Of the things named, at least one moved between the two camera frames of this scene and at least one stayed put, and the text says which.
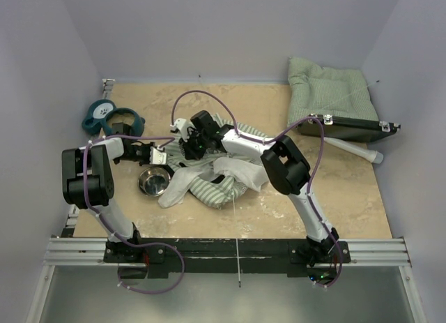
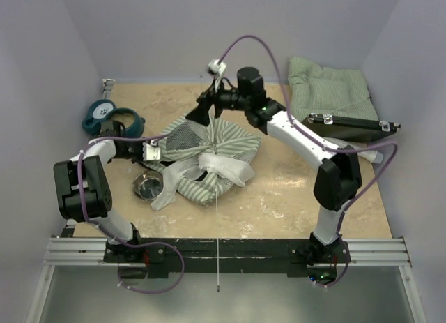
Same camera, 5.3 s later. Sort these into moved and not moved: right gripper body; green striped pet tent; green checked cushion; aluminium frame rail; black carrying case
Moved: right gripper body; green striped pet tent
Not moved: green checked cushion; black carrying case; aluminium frame rail
